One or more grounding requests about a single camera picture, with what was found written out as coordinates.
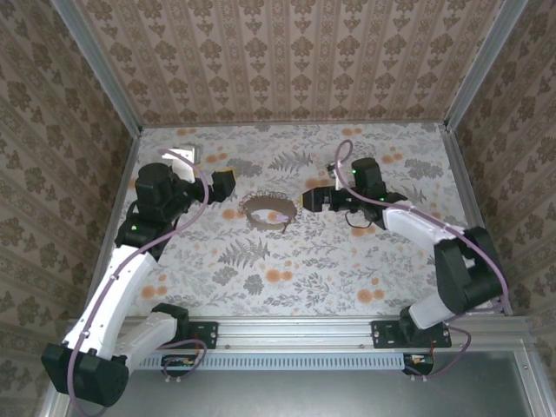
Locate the grey table edge strip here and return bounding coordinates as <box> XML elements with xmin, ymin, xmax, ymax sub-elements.
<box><xmin>142</xmin><ymin>122</ymin><xmax>440</xmax><ymax>129</ymax></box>

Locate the grey metal sheet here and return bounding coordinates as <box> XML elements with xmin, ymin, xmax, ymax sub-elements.
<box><xmin>64</xmin><ymin>351</ymin><xmax>539</xmax><ymax>417</ymax></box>

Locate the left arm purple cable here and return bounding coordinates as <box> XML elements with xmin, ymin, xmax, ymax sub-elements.
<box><xmin>67</xmin><ymin>147</ymin><xmax>209</xmax><ymax>414</ymax></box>

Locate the aluminium table side rail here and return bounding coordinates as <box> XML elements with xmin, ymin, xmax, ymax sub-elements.
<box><xmin>438</xmin><ymin>123</ymin><xmax>514</xmax><ymax>316</ymax></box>
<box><xmin>89</xmin><ymin>128</ymin><xmax>144</xmax><ymax>296</ymax></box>

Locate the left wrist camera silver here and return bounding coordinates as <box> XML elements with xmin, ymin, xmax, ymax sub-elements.
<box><xmin>161</xmin><ymin>142</ymin><xmax>204</xmax><ymax>183</ymax></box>

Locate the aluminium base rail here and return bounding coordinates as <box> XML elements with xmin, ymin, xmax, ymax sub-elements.
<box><xmin>64</xmin><ymin>316</ymin><xmax>533</xmax><ymax>355</ymax></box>

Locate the aluminium frame post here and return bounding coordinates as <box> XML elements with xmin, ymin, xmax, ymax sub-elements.
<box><xmin>441</xmin><ymin>0</ymin><xmax>530</xmax><ymax>131</ymax></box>
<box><xmin>49</xmin><ymin>0</ymin><xmax>144</xmax><ymax>134</ymax></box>

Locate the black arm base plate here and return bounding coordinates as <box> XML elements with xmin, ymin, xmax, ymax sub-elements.
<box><xmin>371</xmin><ymin>320</ymin><xmax>453</xmax><ymax>349</ymax></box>
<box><xmin>173</xmin><ymin>320</ymin><xmax>218</xmax><ymax>349</ymax></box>

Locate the grey slotted cable duct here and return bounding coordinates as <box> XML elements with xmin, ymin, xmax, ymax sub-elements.
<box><xmin>128</xmin><ymin>352</ymin><xmax>407</xmax><ymax>371</ymax></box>

